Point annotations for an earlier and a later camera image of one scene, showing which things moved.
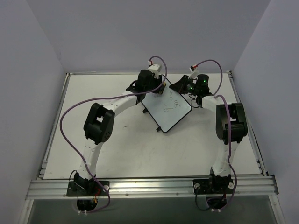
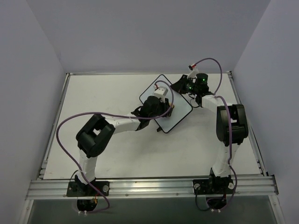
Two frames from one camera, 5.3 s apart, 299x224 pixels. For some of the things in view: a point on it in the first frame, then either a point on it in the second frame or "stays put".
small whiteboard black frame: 166,109 stays put
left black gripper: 156,84 → 165,107
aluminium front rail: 256,186 stays put
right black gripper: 182,83 stays put
